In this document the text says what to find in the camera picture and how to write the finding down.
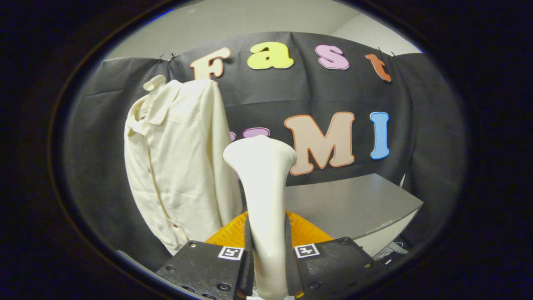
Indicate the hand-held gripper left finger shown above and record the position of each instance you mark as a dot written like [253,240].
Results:
[208,266]

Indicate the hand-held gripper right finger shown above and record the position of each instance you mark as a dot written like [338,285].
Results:
[329,266]

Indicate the white garment steamer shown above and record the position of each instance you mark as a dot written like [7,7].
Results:
[262,187]

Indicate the cream button-up shirt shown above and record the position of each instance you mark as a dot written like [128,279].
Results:
[179,158]

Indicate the white cabinet with grey top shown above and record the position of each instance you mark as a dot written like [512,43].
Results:
[354,204]

